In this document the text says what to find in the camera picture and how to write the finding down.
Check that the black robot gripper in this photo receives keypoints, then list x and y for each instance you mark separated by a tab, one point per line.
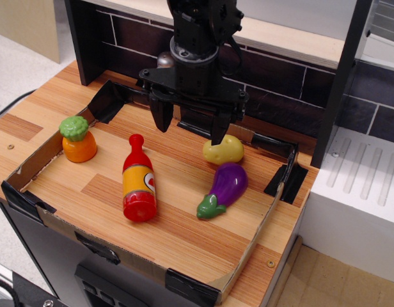
199	86

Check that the red toy hot sauce bottle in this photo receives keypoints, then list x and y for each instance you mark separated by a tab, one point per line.
139	199

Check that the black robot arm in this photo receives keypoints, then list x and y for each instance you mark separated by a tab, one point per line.
200	29

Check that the cardboard fence with black tape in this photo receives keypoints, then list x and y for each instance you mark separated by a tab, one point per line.
69	214

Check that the yellow toy potato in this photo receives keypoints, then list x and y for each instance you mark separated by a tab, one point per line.
229	150

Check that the purple toy eggplant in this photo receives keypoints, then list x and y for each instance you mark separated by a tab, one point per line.
230	183

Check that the orange toy carrot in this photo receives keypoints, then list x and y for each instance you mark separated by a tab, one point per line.
78	142

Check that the brass screw right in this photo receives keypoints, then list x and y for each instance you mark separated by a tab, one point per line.
271	263

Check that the white toy sink drainboard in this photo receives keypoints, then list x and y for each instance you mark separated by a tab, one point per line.
349	214

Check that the black control panel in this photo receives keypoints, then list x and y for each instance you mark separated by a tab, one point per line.
101	292

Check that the wooden shelf with black frame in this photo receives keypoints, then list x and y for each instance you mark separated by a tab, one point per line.
294	79

